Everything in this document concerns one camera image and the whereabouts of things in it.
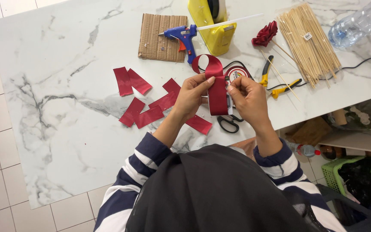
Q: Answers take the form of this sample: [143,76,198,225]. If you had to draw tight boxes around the person's left hand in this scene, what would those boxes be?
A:
[173,73,216,122]

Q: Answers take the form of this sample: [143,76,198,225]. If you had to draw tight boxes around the person's right hand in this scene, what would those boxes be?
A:
[227,75,271,128]

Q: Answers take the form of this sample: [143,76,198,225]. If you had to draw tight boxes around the white printed card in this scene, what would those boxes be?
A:
[225,76,234,115]

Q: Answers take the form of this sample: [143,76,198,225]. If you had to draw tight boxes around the long red satin ribbon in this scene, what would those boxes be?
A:
[192,54,229,116]

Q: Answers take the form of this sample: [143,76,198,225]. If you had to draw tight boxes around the black scissors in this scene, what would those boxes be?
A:
[217,114,245,134]

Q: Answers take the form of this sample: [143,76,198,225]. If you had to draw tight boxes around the white ribbon spool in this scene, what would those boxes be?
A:
[225,65,251,85]

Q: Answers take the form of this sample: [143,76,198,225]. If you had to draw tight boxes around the cut red ribbon pieces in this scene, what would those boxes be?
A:
[113,67,213,135]

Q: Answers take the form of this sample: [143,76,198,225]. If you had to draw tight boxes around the single bamboo skewer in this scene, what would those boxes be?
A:
[271,40,298,63]

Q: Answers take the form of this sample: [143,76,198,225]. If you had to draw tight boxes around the blue hot glue gun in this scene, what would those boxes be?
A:
[158,24,199,64]

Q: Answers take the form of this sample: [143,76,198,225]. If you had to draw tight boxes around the brown corrugated cardboard piece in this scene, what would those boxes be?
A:
[137,13,189,63]

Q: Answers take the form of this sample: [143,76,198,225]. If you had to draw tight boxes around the red ribbon rose on skewer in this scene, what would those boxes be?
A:
[251,21,301,102]

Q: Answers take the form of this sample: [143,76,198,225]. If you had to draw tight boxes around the yellow tape dispenser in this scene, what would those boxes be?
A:
[187,0,237,57]

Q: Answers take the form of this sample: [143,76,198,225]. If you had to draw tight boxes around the small red capped bottle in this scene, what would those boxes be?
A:
[286,141,321,158]

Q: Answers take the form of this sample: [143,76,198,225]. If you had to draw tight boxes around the bundle of bamboo skewers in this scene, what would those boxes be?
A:
[276,3,342,89]

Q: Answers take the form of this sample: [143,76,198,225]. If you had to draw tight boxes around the white glue stick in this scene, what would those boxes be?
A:
[197,13,264,31]

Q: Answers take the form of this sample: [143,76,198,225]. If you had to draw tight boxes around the clear tape roll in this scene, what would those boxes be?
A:
[207,0,227,23]

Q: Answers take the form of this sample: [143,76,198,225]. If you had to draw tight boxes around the black headscarf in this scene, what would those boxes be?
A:
[125,144,319,232]

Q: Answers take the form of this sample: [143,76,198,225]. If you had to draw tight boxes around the navy white striped shirt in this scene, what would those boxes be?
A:
[93,131,348,232]

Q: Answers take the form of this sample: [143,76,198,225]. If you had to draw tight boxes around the cluttered low shelf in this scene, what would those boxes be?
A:
[279,97,371,160]

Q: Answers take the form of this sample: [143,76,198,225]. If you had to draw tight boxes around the green plastic basket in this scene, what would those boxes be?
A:
[321,156,371,197]

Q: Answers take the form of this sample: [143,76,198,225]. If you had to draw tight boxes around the clear plastic water bottle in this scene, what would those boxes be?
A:
[328,0,371,49]

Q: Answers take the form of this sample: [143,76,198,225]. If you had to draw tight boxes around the black bag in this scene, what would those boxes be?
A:
[316,184,371,232]

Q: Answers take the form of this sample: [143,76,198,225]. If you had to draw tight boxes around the yellow handled pliers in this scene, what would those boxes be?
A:
[258,55,303,100]

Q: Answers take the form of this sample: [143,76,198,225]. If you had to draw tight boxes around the black power cable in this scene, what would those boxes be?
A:
[198,48,371,91]

